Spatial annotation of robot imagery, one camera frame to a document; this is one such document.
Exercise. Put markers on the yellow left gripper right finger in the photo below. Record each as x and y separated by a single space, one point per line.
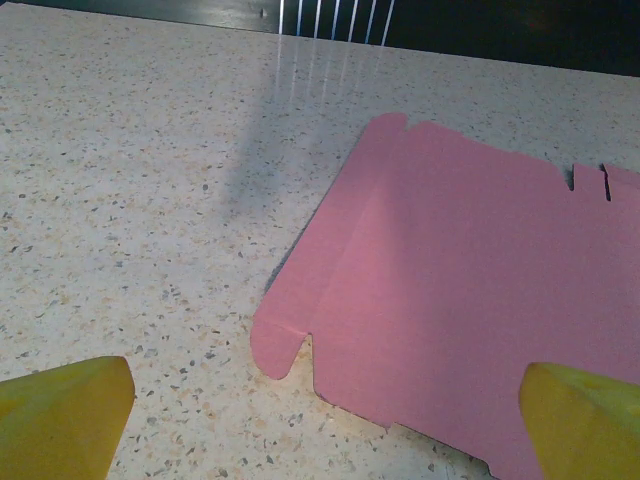
585 430

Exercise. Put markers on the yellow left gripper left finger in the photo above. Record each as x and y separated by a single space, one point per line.
60 425

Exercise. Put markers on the pink paper box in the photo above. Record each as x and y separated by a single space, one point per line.
450 280

